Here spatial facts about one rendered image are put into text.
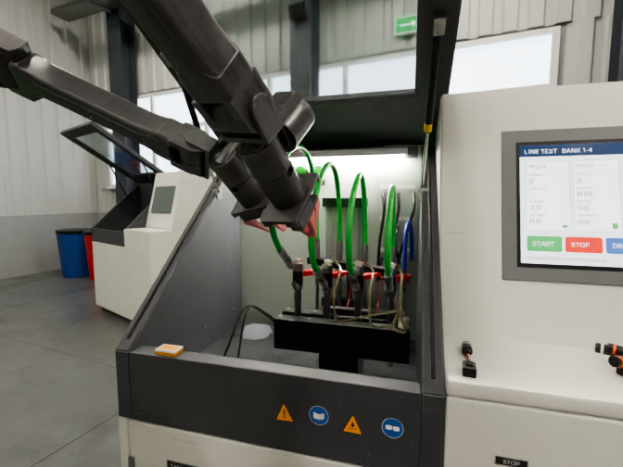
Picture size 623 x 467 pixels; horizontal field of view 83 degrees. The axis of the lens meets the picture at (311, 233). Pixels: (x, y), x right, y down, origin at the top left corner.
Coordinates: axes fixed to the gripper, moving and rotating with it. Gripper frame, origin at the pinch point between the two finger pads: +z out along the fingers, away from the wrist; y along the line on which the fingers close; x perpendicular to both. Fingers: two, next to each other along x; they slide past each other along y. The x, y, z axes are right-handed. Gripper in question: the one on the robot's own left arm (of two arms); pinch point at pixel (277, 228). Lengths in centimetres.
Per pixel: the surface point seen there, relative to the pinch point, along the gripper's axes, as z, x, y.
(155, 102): 54, -456, 455
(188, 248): 4.0, -3.7, 34.3
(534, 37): 164, -413, -101
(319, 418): 21.9, 31.2, -6.5
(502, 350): 34, 12, -38
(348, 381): 18.3, 25.3, -13.1
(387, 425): 25.1, 30.4, -18.9
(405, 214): 34, -33, -16
